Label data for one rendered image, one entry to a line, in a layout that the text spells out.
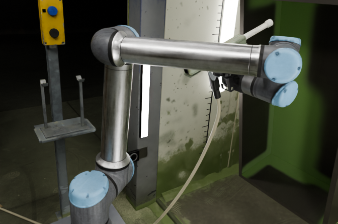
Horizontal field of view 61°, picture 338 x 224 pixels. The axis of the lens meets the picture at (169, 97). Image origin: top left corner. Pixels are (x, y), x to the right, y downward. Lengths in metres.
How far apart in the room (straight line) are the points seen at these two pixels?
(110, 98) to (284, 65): 0.65
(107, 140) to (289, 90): 0.71
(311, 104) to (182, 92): 0.85
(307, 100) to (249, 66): 1.15
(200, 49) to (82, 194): 0.69
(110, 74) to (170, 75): 0.96
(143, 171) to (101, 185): 1.07
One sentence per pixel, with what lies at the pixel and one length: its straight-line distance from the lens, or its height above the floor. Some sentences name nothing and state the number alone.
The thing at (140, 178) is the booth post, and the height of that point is 0.29.
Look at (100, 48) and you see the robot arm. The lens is 0.94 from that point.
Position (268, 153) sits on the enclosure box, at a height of 0.54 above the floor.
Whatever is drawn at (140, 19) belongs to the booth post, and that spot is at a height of 1.45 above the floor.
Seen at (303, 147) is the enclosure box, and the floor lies 0.71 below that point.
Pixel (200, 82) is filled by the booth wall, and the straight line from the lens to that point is 2.21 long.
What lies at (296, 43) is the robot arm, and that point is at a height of 1.50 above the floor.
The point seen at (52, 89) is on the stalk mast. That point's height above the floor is 1.01.
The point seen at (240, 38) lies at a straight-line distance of 1.24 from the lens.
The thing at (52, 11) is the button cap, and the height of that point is 1.48.
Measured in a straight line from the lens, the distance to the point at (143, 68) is 1.85.
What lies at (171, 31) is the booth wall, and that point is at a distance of 1.94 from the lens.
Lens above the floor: 1.62
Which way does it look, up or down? 20 degrees down
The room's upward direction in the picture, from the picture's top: 4 degrees clockwise
